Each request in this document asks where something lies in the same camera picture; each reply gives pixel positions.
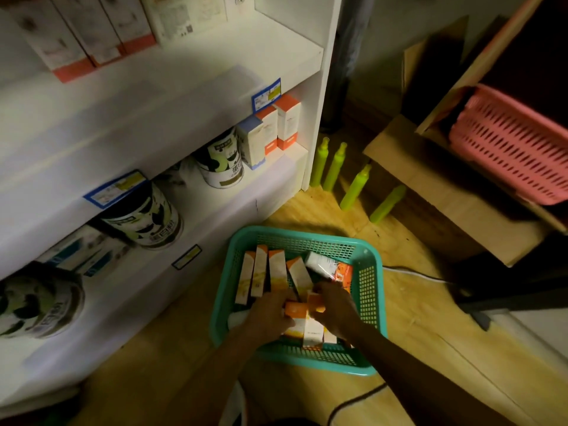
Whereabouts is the person's right hand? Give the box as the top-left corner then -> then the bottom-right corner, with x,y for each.
309,281 -> 365,343

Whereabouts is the teal plastic basket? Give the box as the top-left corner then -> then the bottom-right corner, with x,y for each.
209,225 -> 388,377

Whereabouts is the black furniture base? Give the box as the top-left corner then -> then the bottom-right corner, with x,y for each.
452,244 -> 568,332

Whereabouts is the blue price label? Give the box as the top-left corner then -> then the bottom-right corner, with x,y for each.
83,169 -> 149,209
251,78 -> 282,114

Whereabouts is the cow print tin can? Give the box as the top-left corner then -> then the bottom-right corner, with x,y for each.
99,182 -> 184,251
193,127 -> 245,189
0,262 -> 86,340

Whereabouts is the black yellow shelf label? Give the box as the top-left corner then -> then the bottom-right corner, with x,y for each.
172,244 -> 203,271

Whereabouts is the person's left hand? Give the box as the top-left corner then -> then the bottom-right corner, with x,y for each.
242,288 -> 296,347

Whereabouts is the white cable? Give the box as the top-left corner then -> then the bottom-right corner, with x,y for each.
382,265 -> 459,287

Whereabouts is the black cable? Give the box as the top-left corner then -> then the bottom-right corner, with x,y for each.
327,382 -> 388,426

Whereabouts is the tall white orange box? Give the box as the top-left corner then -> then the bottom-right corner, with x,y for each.
98,0 -> 157,54
50,0 -> 128,67
4,0 -> 96,83

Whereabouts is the blue white box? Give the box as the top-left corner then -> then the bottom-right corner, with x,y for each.
236,115 -> 266,170

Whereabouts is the person's left forearm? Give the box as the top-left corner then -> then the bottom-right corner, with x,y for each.
160,328 -> 272,426

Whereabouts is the pile of orange white boxes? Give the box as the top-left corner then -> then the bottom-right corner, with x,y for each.
234,245 -> 354,350

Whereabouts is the person's right forearm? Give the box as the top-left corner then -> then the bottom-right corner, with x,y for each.
344,326 -> 515,426

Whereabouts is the pink plastic basket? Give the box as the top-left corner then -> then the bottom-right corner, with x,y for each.
448,83 -> 568,206

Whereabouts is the lime green bottle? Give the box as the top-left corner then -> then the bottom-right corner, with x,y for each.
369,184 -> 407,225
339,164 -> 372,212
322,142 -> 348,192
309,136 -> 330,188

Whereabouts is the blue white flat carton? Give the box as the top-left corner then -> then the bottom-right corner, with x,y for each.
78,238 -> 132,278
37,224 -> 108,267

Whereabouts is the white shelf unit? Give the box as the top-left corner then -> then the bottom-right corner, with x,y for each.
0,0 -> 343,409

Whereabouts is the white printed flat box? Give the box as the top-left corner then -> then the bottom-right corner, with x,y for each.
140,0 -> 228,46

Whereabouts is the flat brown cardboard box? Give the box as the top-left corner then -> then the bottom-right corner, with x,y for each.
362,114 -> 552,268

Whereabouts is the small orange carton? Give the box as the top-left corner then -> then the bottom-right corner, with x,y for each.
284,301 -> 311,319

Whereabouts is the orange white shelf box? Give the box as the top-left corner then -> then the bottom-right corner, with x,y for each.
273,94 -> 302,151
255,105 -> 279,156

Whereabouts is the brown wooden rack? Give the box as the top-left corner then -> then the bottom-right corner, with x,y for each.
415,0 -> 568,236

